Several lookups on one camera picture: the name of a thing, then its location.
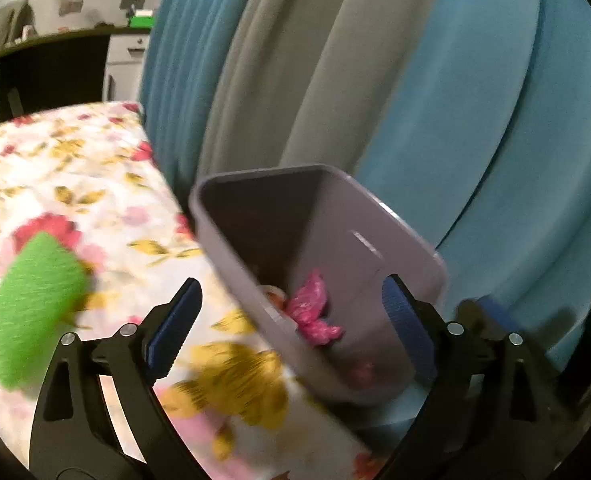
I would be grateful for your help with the floral tablecloth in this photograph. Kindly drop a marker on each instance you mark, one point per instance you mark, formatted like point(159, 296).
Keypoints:
point(75, 180)

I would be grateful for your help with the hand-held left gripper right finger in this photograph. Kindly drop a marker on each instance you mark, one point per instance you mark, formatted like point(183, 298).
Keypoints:
point(405, 330)

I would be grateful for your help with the green box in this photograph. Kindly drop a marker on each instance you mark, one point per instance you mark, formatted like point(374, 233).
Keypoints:
point(143, 20)

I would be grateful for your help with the grey wall socket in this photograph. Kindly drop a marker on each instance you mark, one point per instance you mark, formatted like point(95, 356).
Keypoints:
point(70, 7)
point(130, 3)

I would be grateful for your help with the white drawer cabinet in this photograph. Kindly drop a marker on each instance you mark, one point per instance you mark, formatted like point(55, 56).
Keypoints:
point(125, 55)

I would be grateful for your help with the orange patterned paper cup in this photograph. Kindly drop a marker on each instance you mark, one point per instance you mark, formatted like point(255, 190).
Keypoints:
point(275, 296)

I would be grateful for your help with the green foam net sleeve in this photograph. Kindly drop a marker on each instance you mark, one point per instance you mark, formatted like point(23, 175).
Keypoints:
point(30, 310)

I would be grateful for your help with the blue curtain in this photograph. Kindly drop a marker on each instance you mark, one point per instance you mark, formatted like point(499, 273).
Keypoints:
point(185, 60)
point(500, 135)

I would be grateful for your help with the grey curtain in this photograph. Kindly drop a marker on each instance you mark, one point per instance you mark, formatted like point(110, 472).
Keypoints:
point(300, 60)

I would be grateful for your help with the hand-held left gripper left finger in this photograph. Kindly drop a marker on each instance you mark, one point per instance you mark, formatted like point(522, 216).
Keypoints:
point(170, 335)

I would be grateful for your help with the small pink plastic bag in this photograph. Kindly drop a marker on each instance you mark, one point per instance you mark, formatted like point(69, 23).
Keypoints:
point(313, 305)

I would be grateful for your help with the grey plastic bin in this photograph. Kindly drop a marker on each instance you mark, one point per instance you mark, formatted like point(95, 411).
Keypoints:
point(375, 220)

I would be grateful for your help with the dark desk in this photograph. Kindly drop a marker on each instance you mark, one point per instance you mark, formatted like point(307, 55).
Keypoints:
point(50, 75)

